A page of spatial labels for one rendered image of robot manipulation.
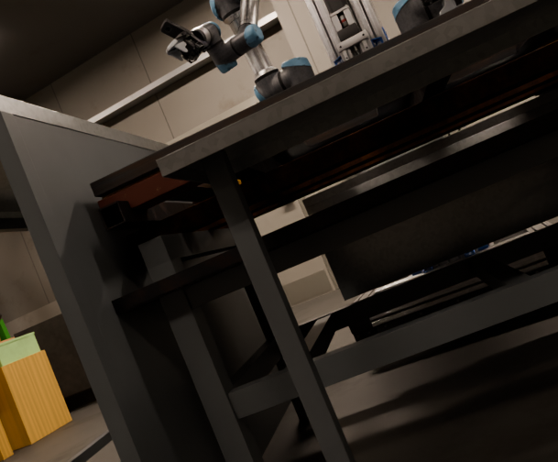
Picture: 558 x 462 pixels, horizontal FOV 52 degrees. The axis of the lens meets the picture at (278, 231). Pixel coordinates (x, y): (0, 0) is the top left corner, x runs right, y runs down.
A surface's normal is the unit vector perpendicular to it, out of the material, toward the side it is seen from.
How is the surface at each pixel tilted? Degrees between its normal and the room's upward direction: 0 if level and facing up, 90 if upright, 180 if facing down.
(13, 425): 90
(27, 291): 90
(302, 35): 90
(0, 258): 90
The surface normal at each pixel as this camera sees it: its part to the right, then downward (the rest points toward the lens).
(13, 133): 0.90, -0.39
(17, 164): -0.19, 0.04
